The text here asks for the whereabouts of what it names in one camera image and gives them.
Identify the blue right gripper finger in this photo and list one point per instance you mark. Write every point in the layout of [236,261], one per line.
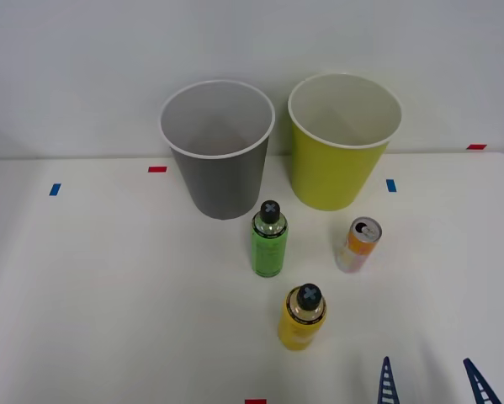
[387,387]
[484,389]

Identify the orange and white drink can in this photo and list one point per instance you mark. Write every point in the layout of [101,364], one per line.
[354,252]

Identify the yellow plastic bottle black cap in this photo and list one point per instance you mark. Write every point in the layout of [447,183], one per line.
[298,332]

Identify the green plastic bottle black cap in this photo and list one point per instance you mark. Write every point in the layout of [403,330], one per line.
[268,252]

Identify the yellow-green plastic waste bin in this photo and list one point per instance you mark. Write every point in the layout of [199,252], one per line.
[331,172]

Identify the grey plastic waste bin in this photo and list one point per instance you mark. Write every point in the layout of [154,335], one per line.
[224,185]

